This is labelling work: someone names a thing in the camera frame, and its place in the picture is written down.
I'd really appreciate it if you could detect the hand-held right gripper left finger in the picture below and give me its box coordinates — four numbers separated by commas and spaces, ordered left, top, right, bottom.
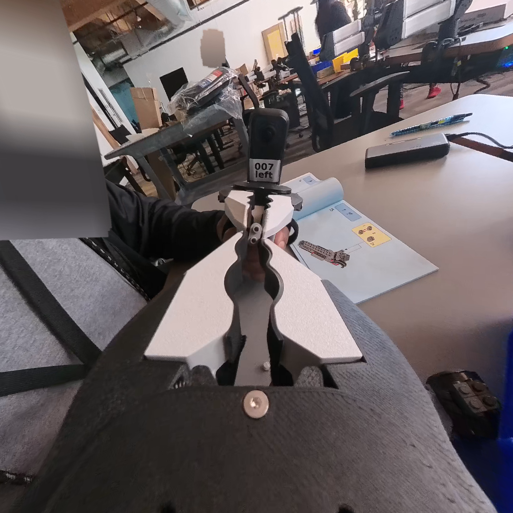
143, 232, 250, 368

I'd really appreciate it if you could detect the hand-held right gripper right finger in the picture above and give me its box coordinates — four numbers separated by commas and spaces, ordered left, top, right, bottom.
260, 236, 364, 367

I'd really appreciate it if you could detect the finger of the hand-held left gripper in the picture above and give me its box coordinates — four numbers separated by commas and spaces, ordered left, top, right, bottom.
224, 191, 255, 233
262, 196, 296, 239

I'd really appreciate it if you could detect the blue plastic bin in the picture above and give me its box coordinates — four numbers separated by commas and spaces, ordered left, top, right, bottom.
451, 329, 513, 513

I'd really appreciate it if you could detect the wooden edged office desk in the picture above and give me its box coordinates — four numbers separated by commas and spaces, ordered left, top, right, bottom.
256, 16, 513, 101

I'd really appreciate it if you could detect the person's left hand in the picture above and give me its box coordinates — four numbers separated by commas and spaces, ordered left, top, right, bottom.
216, 213, 290, 283

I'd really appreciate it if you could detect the black office chair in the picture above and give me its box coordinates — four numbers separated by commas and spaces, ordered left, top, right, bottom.
285, 31, 411, 154

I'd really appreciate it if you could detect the plastic wrapped dark pack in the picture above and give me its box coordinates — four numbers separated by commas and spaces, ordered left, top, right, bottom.
168, 66, 243, 119

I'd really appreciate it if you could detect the toy instruction booklet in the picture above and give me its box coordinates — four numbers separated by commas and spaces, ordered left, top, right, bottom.
281, 172, 440, 305

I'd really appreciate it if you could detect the yellow framed board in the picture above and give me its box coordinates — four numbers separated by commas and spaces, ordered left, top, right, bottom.
262, 22, 288, 61

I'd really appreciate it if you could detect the grey metal table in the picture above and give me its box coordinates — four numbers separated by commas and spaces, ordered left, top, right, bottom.
103, 105, 251, 201

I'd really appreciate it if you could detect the black computer monitor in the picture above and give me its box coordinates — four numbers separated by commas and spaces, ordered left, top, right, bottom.
159, 67, 190, 102

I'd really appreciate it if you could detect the brown cardboard box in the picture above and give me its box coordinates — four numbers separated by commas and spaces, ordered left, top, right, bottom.
129, 86, 163, 132

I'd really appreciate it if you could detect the black power bank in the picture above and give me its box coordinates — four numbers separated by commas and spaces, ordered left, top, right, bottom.
364, 132, 452, 170

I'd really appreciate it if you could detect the blue patterned pen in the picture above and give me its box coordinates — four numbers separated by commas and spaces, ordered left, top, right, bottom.
390, 112, 474, 138

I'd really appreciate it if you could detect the grey toy brick model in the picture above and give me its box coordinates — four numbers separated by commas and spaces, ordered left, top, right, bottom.
426, 370, 502, 440

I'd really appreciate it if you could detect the black white braided cord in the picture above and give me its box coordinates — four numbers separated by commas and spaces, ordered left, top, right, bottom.
80, 238, 152, 302

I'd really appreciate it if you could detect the black lanyard strap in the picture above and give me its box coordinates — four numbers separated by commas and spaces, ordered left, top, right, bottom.
0, 240, 103, 397

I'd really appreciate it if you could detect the black cable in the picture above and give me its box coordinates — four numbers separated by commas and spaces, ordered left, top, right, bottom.
446, 131, 513, 152

